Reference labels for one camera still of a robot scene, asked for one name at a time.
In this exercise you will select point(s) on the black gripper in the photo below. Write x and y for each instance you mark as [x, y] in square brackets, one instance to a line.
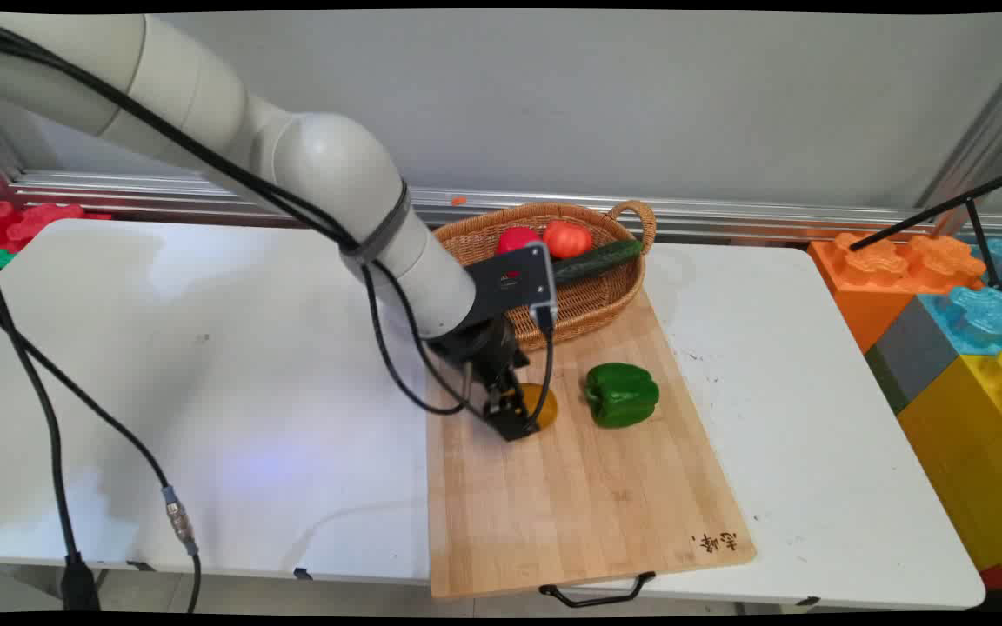
[484, 352]

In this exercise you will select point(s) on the yellow-orange round fruit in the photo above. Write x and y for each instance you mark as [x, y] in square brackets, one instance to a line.
[544, 404]

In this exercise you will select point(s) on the long green cucumber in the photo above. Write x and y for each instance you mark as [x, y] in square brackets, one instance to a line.
[597, 261]

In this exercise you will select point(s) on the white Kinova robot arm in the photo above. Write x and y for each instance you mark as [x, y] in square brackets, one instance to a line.
[336, 165]

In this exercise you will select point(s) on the green bell pepper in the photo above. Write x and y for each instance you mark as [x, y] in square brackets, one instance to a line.
[623, 396]

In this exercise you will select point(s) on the wooden cutting board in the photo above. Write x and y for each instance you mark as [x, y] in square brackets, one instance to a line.
[579, 496]

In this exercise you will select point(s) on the woven wicker basket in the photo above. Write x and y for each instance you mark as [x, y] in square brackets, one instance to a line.
[592, 300]

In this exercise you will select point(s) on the ribbed orange-red tomato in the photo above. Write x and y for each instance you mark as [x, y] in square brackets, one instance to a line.
[567, 239]

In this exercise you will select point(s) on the orange foam building block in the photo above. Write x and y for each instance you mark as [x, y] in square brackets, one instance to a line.
[879, 278]

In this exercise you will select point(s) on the grey foam building block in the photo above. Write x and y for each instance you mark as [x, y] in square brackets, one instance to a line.
[910, 356]

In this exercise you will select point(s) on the black tripod stand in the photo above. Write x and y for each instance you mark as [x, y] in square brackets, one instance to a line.
[927, 213]

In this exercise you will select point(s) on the blue foam building block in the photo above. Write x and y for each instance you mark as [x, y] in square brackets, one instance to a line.
[984, 317]

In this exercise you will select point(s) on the red foam building block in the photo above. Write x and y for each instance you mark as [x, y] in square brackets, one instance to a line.
[23, 222]

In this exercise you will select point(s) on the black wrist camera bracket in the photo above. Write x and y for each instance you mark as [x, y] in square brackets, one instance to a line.
[510, 283]

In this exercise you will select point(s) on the horizontal aluminium frame rail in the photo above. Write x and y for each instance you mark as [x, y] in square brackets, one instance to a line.
[727, 217]

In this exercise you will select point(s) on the slanted aluminium frame post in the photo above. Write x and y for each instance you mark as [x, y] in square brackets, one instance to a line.
[984, 130]

